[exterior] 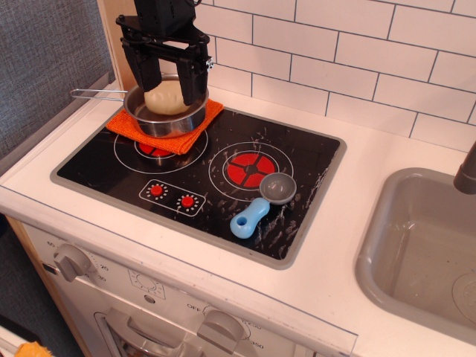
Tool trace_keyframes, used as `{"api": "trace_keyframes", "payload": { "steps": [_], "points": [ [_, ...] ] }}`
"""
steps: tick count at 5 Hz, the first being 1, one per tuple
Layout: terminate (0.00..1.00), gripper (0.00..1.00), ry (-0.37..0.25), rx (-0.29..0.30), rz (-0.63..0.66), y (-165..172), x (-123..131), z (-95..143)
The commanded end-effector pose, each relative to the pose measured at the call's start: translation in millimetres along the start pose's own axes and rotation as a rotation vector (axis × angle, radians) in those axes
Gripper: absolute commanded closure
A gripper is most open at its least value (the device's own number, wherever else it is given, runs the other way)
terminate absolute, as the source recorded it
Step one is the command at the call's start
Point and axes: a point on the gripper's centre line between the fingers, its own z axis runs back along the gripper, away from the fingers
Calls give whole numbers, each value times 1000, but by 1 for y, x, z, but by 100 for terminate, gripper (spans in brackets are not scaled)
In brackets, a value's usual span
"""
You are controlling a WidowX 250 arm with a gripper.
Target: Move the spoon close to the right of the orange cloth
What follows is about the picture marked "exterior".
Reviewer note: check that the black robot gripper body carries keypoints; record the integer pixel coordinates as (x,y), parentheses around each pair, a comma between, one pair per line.
(163,30)

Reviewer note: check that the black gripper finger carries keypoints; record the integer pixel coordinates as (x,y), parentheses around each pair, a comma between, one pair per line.
(144,65)
(192,69)

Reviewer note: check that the silver metal pan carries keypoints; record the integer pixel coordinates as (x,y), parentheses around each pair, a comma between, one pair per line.
(157,126)

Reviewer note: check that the cream dough ball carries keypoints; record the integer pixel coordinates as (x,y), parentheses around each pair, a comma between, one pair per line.
(166,99)

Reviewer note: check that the orange cloth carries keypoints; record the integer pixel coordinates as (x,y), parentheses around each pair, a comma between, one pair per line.
(123,124)

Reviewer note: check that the left red stove button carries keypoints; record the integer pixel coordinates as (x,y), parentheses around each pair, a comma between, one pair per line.
(156,190)

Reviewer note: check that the red stove button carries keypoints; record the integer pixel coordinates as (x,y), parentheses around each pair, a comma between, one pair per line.
(156,190)
(187,202)

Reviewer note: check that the black toy stovetop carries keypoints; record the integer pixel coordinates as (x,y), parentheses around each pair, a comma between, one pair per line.
(222,172)

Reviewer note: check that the right red stove button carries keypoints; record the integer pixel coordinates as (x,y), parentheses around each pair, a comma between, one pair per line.
(187,202)

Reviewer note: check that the left grey oven knob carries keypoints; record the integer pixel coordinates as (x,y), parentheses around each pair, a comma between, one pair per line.
(71,262)

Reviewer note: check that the grey oven knob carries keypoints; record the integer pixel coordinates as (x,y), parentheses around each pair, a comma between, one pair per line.
(71,262)
(221,330)

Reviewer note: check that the right grey oven knob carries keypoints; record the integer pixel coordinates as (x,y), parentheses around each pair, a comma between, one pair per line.
(221,330)

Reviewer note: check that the grey plastic sink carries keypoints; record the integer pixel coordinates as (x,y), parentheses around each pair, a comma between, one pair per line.
(417,259)

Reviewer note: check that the grey faucet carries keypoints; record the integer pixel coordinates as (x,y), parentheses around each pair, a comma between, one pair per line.
(465,179)

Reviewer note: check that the yellow object at corner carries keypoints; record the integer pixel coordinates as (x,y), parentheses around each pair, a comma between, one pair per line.
(32,349)

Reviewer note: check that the blue handled grey spoon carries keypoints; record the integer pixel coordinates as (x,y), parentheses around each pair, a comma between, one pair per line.
(275,189)

